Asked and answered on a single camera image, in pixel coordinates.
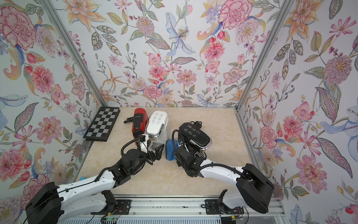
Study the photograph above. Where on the red Nespresso coffee machine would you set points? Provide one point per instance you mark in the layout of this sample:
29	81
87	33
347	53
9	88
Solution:
140	121

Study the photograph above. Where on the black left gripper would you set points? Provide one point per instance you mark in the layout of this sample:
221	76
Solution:
157	155

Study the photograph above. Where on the aluminium corner post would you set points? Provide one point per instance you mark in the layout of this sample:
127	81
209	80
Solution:
282	13
63	33

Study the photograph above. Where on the black folding chessboard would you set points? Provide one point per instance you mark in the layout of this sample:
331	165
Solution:
102	125

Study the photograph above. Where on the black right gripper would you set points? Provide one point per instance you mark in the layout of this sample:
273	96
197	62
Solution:
179	162

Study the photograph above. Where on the black coffee machine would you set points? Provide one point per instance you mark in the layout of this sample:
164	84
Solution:
193	138

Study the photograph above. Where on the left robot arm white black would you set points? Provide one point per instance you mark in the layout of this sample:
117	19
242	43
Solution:
53	204

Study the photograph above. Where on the aluminium corner post left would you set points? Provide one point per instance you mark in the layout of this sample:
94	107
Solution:
63	33

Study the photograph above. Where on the white coffee machine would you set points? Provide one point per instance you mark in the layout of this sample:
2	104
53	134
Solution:
157	127

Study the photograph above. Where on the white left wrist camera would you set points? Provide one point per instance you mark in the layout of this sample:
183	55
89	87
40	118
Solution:
143	141

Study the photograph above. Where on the aluminium corner post right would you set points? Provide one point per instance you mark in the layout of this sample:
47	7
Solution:
282	13

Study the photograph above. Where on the blue microfibre cloth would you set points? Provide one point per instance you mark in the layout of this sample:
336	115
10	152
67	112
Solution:
170	149

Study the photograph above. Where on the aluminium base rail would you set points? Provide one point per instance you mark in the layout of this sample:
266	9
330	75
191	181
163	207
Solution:
178	210

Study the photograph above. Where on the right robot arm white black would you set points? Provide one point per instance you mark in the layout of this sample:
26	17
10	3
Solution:
254	189

